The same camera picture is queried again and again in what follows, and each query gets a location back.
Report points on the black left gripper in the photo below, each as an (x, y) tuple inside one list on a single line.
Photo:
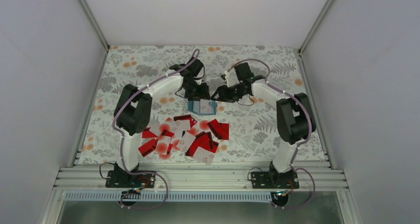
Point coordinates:
[(202, 93)]

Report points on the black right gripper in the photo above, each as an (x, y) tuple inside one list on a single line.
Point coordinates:
[(224, 95)]

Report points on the blue leather card holder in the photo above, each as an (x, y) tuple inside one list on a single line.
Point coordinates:
[(202, 107)]

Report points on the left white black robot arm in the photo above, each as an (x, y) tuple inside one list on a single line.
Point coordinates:
[(133, 110)]

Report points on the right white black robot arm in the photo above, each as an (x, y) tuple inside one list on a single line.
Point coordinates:
[(294, 115)]

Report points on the red card striped right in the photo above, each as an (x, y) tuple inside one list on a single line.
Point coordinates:
[(215, 127)]

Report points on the red card far right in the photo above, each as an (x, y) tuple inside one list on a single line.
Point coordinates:
[(224, 131)]

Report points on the red card lower centre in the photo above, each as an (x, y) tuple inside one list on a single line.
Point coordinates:
[(203, 140)]

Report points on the white red-dot card lower left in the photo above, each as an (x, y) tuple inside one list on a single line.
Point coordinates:
[(164, 148)]

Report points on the red card lower left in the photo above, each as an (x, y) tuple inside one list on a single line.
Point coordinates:
[(148, 147)]

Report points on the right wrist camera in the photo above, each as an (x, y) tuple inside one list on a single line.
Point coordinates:
[(226, 77)]

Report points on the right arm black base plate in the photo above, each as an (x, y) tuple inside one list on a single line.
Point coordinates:
[(272, 180)]

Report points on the blue slotted cable duct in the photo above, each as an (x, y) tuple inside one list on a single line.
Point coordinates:
[(172, 196)]

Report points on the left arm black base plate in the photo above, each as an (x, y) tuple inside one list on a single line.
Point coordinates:
[(121, 179)]

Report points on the aluminium corner post left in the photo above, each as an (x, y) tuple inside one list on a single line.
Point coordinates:
[(93, 22)]

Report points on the aluminium corner post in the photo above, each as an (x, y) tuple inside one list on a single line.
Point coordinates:
[(325, 9), (93, 22)]

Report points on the aluminium rail base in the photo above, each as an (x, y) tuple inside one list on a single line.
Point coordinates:
[(202, 177)]

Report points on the aluminium corner post right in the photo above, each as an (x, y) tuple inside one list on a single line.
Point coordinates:
[(325, 9)]

